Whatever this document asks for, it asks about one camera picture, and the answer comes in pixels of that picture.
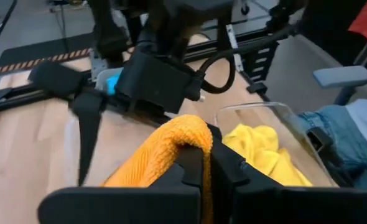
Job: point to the grey plastic bin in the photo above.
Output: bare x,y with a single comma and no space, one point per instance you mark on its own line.
102,77

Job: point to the black aluminium table frame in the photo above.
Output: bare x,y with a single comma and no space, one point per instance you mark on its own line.
3,99

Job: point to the black mat striped edge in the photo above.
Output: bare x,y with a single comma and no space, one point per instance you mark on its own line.
46,46

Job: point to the office chair grey armrest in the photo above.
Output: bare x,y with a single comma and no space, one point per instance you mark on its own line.
342,76

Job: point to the person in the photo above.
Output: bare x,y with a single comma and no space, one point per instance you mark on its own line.
357,155

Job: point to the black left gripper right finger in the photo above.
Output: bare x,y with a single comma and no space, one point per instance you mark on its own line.
280,208

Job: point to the blue microfiber towel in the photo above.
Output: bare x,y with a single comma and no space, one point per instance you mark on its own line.
112,85

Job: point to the black slotted panel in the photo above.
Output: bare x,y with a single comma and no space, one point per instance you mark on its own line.
261,65

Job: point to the silver mounting bracket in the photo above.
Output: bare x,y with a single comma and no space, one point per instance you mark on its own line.
234,49
98,67

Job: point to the orange microfiber towel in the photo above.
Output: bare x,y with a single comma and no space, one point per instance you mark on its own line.
158,146

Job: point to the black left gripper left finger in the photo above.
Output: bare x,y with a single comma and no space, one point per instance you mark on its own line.
124,205

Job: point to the yellow microfiber towel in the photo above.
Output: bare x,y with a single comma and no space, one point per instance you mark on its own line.
252,140
283,171

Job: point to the clear plastic bin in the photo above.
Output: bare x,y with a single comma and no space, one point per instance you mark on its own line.
264,113

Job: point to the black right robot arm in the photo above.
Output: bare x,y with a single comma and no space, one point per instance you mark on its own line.
177,18

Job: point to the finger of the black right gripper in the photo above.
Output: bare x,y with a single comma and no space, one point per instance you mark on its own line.
57,77
88,124

